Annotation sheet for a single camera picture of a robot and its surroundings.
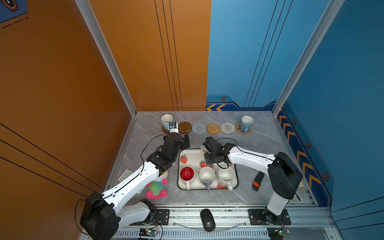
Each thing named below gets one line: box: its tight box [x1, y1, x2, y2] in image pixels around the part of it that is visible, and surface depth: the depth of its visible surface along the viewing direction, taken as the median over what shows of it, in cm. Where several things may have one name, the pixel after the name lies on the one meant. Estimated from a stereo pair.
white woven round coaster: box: [220, 122, 236, 134], surface depth 111 cm
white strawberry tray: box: [177, 149, 240, 190], surface depth 89 cm
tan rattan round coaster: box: [206, 123, 221, 135], surface depth 111 cm
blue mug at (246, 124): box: [240, 115, 254, 133], surface depth 104 cm
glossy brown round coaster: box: [178, 121, 193, 134], surface depth 111 cm
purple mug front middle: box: [199, 166, 216, 192], surface depth 83 cm
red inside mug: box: [179, 166, 195, 190], surface depth 82 cm
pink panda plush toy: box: [145, 178, 169, 199], surface depth 79 cm
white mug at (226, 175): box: [218, 167, 235, 191], surface depth 86 cm
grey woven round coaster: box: [192, 122, 206, 135], surface depth 111 cm
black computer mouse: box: [200, 208, 216, 232], surface depth 73 cm
